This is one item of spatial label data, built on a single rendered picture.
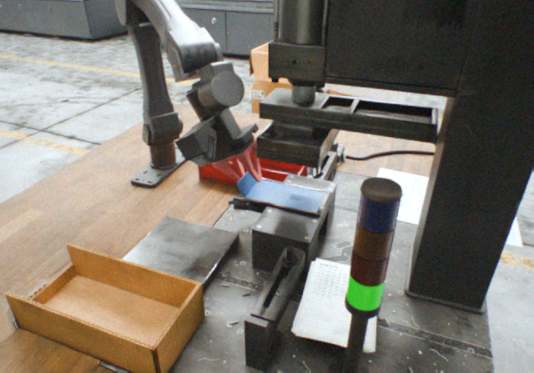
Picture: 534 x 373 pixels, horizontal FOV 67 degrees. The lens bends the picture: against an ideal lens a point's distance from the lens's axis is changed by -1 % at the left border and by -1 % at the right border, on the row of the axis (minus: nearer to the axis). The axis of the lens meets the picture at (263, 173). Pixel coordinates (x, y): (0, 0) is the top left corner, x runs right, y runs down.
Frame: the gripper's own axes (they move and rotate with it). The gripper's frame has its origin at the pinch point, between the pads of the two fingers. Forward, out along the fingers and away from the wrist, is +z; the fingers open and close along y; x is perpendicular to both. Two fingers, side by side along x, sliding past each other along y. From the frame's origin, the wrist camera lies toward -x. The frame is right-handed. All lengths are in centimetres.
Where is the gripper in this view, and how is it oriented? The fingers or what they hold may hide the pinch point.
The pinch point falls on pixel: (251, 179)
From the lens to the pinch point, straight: 76.6
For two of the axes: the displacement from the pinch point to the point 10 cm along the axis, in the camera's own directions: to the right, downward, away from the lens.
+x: 3.6, -4.8, 8.0
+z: 4.6, 8.4, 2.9
